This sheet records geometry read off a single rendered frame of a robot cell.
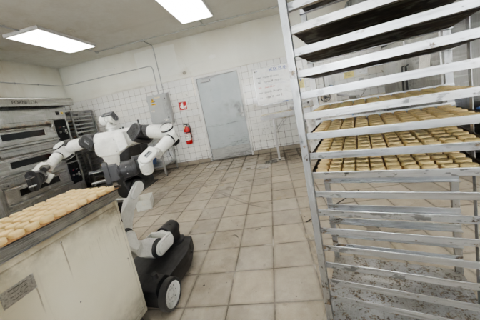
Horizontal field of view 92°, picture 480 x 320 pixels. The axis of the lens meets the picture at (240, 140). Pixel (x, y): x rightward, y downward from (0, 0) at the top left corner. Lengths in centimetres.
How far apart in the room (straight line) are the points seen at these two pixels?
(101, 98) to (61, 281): 579
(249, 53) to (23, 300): 515
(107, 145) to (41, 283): 81
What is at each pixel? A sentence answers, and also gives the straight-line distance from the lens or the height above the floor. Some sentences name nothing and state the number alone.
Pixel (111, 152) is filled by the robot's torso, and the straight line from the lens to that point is 176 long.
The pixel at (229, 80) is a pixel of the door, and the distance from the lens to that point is 559.
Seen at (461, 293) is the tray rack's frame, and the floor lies 15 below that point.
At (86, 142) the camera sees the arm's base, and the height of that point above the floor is 119.
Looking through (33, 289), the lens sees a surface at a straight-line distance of 138.
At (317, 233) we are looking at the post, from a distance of 120.
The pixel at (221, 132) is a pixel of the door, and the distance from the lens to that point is 568.
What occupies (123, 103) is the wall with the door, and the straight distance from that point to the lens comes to 656.
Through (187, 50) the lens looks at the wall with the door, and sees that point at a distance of 590.
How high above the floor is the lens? 124
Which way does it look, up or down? 8 degrees down
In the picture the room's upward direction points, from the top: 11 degrees counter-clockwise
